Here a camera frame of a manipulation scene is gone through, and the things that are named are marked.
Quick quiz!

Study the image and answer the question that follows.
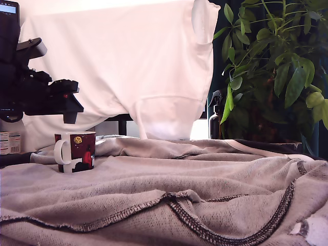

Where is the white draped shirt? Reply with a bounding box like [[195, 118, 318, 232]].
[[17, 0, 221, 152]]

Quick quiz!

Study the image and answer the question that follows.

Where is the grey knitted cloth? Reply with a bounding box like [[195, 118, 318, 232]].
[[0, 135, 328, 246]]

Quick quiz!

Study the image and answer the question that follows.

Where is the black computer monitor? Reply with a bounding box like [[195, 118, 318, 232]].
[[0, 0, 21, 122]]

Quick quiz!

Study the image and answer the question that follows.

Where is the green leafy houseplant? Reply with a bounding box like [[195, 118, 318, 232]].
[[213, 0, 328, 135]]

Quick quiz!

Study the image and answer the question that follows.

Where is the black spray bottle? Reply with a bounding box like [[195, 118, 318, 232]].
[[208, 90, 227, 140]]

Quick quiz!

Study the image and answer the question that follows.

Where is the black furniture frame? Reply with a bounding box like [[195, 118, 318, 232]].
[[104, 114, 134, 137]]

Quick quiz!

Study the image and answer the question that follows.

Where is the white cardboard box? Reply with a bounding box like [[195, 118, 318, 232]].
[[0, 131, 22, 156]]

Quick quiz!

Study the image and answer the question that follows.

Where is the red picture coffee mug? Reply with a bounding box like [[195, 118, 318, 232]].
[[53, 131, 97, 174]]

